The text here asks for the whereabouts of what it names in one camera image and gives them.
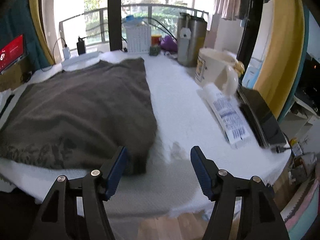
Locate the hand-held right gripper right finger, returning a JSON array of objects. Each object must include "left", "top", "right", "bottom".
[{"left": 190, "top": 145, "right": 290, "bottom": 240}]

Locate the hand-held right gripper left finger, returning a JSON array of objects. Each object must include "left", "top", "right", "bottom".
[{"left": 27, "top": 145, "right": 129, "bottom": 240}]

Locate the dark grey t-shirt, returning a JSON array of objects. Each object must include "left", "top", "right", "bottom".
[{"left": 0, "top": 57, "right": 158, "bottom": 175}]

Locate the white printed tube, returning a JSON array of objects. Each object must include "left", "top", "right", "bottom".
[{"left": 197, "top": 83, "right": 252, "bottom": 144}]

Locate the black power bank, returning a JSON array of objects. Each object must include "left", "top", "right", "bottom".
[{"left": 236, "top": 87, "right": 288, "bottom": 148}]

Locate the cream printed mug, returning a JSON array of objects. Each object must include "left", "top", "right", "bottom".
[{"left": 194, "top": 48, "right": 242, "bottom": 97}]

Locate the yellow snack packet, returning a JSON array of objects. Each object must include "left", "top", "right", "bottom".
[{"left": 232, "top": 61, "right": 245, "bottom": 77}]

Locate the white power strip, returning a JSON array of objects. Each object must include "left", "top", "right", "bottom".
[{"left": 61, "top": 51, "right": 100, "bottom": 67}]

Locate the white shelf unit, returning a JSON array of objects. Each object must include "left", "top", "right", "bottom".
[{"left": 280, "top": 96, "right": 320, "bottom": 133}]

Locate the black charger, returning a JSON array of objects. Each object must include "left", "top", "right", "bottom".
[{"left": 76, "top": 36, "right": 87, "bottom": 55}]

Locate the stainless steel bottle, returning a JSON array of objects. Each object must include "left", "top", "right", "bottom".
[{"left": 177, "top": 12, "right": 208, "bottom": 67}]

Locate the white perforated basket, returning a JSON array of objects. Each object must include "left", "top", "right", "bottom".
[{"left": 125, "top": 22, "right": 152, "bottom": 53}]

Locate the purple soft item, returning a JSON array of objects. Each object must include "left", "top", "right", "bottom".
[{"left": 160, "top": 35, "right": 178, "bottom": 51}]

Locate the brown cardboard box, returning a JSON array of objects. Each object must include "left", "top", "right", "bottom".
[{"left": 0, "top": 56, "right": 29, "bottom": 92}]

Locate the black computer case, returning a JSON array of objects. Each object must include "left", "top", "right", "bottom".
[{"left": 294, "top": 51, "right": 320, "bottom": 110}]

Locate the balcony railing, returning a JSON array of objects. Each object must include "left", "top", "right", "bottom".
[{"left": 59, "top": 4, "right": 209, "bottom": 53}]

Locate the blue plastic pack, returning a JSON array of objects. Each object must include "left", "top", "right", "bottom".
[{"left": 125, "top": 15, "right": 143, "bottom": 27}]

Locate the yellow curtain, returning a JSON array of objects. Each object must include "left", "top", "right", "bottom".
[
  {"left": 28, "top": 0, "right": 55, "bottom": 65},
  {"left": 252, "top": 0, "right": 307, "bottom": 119}
]

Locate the tablet with red screen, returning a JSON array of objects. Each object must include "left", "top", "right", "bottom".
[{"left": 0, "top": 33, "right": 27, "bottom": 75}]

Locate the hanging dark green garment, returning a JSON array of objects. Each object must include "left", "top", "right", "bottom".
[{"left": 237, "top": 0, "right": 252, "bottom": 22}]

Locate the hanging beige garment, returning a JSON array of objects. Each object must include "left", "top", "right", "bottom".
[{"left": 212, "top": 0, "right": 242, "bottom": 20}]

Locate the black strap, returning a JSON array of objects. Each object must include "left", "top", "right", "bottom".
[{"left": 0, "top": 94, "right": 16, "bottom": 119}]

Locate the black charging cable with coil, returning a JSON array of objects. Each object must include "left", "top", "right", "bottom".
[{"left": 21, "top": 37, "right": 68, "bottom": 83}]

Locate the dark sliding door frame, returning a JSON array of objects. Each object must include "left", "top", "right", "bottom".
[
  {"left": 236, "top": 0, "right": 265, "bottom": 64},
  {"left": 107, "top": 0, "right": 122, "bottom": 52}
]

